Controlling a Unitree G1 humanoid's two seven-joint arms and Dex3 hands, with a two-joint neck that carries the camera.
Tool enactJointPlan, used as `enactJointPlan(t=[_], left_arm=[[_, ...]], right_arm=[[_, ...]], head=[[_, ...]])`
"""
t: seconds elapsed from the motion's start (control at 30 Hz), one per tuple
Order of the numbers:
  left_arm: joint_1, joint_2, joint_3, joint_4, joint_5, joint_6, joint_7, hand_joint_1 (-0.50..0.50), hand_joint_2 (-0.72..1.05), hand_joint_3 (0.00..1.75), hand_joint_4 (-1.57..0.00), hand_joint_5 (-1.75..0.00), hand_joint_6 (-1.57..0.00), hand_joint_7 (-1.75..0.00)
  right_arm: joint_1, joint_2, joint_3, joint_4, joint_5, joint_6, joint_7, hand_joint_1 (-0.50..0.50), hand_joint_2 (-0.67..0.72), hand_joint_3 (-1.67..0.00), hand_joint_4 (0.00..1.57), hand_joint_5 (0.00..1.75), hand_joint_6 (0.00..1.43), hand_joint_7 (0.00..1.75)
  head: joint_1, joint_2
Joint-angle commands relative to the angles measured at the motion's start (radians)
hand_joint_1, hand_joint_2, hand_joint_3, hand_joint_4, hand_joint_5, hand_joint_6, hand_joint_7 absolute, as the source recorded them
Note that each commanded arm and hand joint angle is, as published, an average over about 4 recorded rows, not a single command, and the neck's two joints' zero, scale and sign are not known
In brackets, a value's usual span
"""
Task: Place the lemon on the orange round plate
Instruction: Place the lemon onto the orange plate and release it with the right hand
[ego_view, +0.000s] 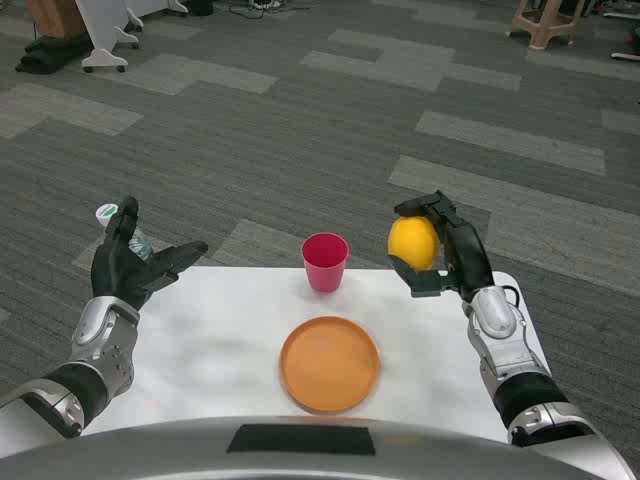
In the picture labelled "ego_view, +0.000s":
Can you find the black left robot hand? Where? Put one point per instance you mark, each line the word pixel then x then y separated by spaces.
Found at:
pixel 120 270

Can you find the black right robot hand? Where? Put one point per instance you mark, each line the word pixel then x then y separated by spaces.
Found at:
pixel 465 260

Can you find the yellow lemon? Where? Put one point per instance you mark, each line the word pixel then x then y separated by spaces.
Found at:
pixel 413 242

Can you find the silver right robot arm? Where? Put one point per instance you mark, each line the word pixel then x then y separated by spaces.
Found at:
pixel 520 365

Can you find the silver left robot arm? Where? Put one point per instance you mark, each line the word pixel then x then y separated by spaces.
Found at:
pixel 75 365

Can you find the orange round plate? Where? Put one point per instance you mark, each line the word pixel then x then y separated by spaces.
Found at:
pixel 329 364

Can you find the clear water bottle white cap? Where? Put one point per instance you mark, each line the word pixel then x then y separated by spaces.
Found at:
pixel 106 214

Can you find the pink plastic cup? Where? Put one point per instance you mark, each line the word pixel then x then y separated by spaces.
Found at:
pixel 325 261

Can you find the black bag on floor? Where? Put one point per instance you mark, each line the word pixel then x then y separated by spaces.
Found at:
pixel 52 54

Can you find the white rolling stand base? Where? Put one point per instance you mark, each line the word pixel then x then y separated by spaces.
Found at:
pixel 107 35

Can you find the silver robot chest black window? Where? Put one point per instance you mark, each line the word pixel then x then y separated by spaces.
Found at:
pixel 310 450

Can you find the brown wooden cabinet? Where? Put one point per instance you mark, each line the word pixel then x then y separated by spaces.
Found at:
pixel 55 17

